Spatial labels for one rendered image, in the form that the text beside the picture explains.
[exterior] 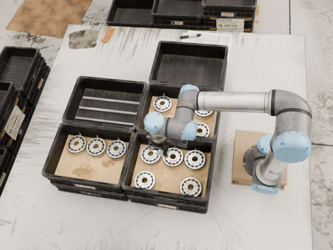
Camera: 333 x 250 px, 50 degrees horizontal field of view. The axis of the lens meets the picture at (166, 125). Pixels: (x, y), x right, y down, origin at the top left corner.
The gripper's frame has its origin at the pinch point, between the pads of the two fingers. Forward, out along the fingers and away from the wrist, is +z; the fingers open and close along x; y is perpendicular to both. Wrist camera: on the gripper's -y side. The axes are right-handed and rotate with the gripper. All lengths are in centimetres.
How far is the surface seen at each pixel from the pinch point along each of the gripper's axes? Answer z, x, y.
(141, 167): 16.4, 5.6, 15.0
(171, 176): 16.1, 8.1, -0.5
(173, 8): 83, -147, 31
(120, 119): 19.9, -19.9, 33.0
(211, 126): 20.2, -21.6, -16.4
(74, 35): 41, -85, 86
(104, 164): 16.2, 7.1, 34.5
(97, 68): 38, -60, 62
